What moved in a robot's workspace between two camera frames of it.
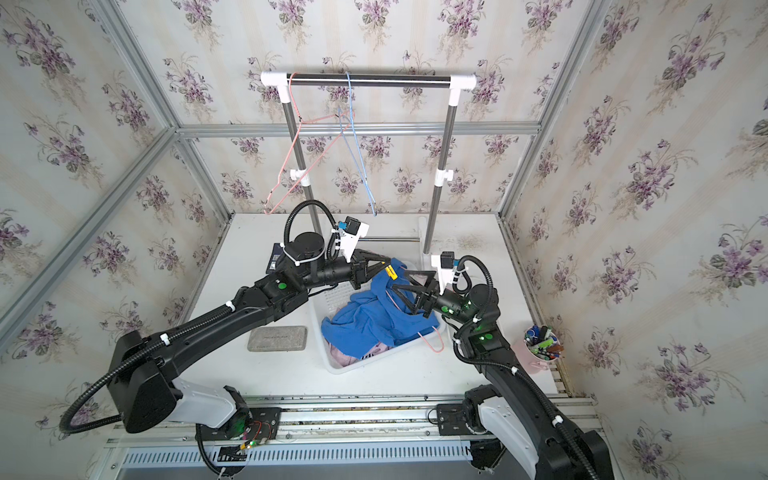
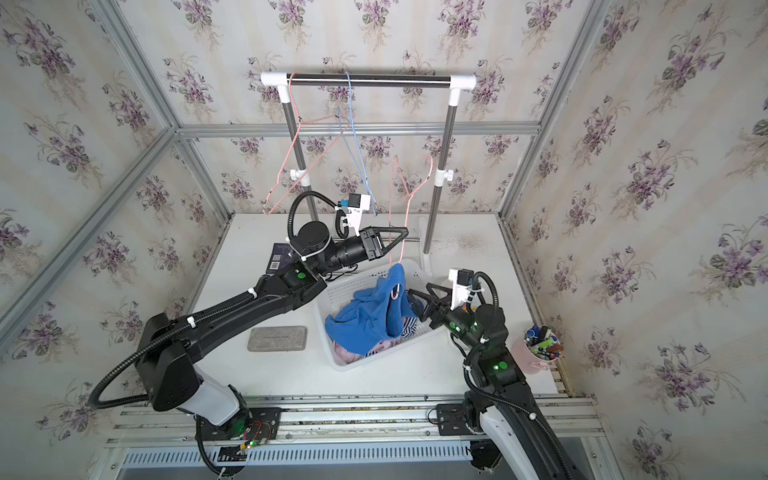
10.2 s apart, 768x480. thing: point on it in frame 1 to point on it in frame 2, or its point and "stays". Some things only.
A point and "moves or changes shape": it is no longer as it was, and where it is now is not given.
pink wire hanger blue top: (441, 338) to (409, 194)
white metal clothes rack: (283, 81) stays
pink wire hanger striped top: (343, 114) stays
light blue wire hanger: (368, 193) stays
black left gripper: (359, 267) to (370, 234)
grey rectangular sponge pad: (277, 338) stays
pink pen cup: (540, 347) stays
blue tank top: (376, 315) moves or changes shape
